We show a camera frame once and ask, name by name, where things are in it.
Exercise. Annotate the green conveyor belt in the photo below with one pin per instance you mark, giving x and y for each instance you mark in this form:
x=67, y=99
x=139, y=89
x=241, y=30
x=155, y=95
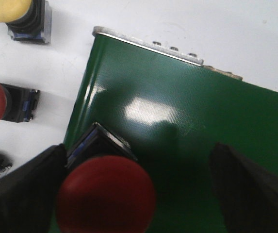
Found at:
x=172, y=113

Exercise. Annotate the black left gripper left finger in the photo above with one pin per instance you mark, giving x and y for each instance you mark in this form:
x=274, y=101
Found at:
x=27, y=194

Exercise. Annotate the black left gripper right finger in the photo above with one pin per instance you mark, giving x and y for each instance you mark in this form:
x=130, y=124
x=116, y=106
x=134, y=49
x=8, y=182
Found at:
x=247, y=193

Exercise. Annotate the red mushroom push button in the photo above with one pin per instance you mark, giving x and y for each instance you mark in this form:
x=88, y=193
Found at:
x=105, y=190

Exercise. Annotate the aluminium conveyor frame rail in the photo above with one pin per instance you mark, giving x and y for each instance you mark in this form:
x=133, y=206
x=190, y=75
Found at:
x=157, y=47

